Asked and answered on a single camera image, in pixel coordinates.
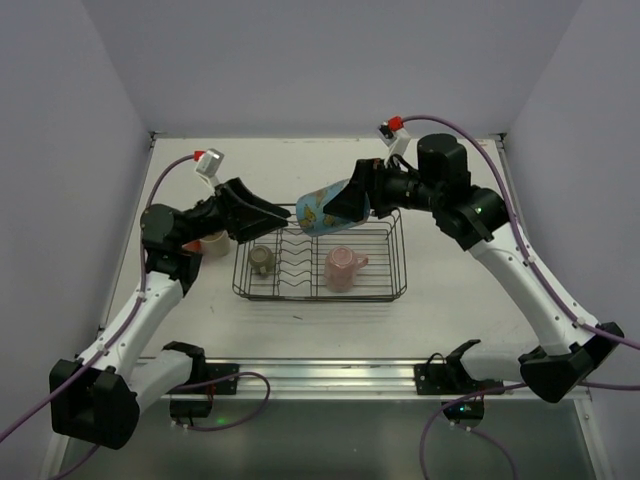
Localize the beige tumbler cup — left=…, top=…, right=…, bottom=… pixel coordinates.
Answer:
left=199, top=231, right=231, bottom=258

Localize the orange mug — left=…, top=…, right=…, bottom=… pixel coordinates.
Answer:
left=183, top=240, right=202, bottom=253

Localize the blue butterfly mug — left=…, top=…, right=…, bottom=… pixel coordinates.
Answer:
left=295, top=179, right=370, bottom=237

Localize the pink faceted mug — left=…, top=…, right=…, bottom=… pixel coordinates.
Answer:
left=324, top=246, right=369, bottom=293

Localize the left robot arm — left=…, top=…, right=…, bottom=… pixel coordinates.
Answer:
left=49, top=178, right=291, bottom=450

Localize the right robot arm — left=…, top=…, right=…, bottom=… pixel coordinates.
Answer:
left=323, top=134, right=623, bottom=403

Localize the small olive green mug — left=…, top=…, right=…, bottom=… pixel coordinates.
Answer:
left=248, top=245, right=275, bottom=276

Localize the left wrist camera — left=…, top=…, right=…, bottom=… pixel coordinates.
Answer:
left=194, top=149, right=225, bottom=190

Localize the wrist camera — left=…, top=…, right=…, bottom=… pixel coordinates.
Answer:
left=194, top=149, right=225, bottom=190
left=378, top=116, right=411, bottom=160

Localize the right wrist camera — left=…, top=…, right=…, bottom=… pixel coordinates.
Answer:
left=378, top=116, right=411, bottom=160

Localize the dark wire dish rack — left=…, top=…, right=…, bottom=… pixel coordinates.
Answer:
left=232, top=211, right=407, bottom=302

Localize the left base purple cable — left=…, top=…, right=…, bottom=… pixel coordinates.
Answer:
left=172, top=369, right=272, bottom=432

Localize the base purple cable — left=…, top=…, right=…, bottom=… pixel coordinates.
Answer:
left=172, top=369, right=272, bottom=432
left=417, top=382, right=526, bottom=480

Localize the left black base bracket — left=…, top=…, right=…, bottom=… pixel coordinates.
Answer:
left=163, top=341, right=240, bottom=426

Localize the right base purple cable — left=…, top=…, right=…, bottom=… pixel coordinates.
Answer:
left=417, top=382, right=526, bottom=480

